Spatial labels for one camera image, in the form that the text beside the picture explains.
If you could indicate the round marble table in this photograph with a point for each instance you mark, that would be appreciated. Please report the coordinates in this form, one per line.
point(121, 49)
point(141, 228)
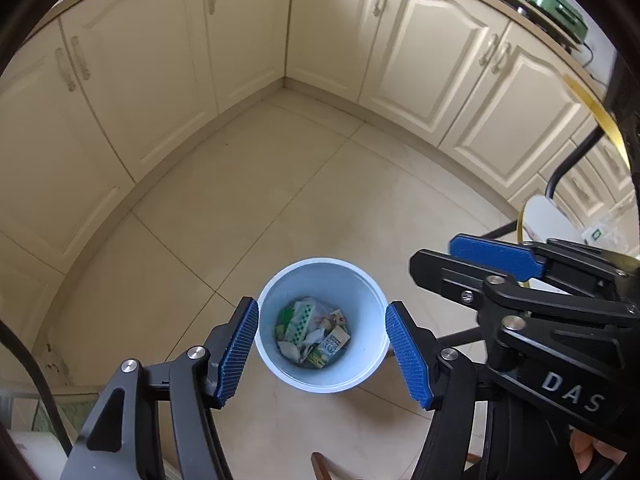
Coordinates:
point(545, 220)

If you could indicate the light blue waste bin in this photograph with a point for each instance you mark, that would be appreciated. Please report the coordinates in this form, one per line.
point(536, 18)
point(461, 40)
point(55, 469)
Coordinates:
point(320, 280)

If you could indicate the cream lower kitchen cabinets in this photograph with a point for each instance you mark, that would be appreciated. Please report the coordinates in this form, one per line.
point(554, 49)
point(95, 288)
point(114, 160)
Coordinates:
point(150, 85)

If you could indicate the green white checked packet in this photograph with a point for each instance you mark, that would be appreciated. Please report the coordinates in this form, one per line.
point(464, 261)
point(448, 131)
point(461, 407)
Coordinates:
point(300, 322)

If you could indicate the white crumpled paper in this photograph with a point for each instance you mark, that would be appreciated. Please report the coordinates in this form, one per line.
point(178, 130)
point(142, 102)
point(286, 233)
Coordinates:
point(312, 336)

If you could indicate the clear packet green label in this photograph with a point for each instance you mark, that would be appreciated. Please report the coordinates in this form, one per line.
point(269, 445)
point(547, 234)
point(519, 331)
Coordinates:
point(600, 232)

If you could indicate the green patterned cloth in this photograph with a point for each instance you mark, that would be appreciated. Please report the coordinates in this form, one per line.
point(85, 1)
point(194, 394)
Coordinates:
point(55, 412)

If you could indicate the green electric cooking pot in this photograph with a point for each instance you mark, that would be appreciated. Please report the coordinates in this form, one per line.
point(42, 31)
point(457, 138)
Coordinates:
point(555, 9)

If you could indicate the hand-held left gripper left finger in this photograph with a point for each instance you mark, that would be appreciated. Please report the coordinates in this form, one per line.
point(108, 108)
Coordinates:
point(240, 350)

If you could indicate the person's right hand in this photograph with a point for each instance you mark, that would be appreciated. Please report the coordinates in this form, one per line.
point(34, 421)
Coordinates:
point(587, 455)

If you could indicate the small yellow drink carton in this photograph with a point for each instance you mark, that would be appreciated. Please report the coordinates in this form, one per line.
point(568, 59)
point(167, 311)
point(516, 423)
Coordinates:
point(331, 346)

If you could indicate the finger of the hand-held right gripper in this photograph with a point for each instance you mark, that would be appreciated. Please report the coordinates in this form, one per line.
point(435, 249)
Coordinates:
point(450, 275)
point(495, 255)

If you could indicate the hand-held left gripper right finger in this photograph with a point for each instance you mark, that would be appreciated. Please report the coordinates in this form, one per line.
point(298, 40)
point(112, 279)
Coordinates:
point(407, 355)

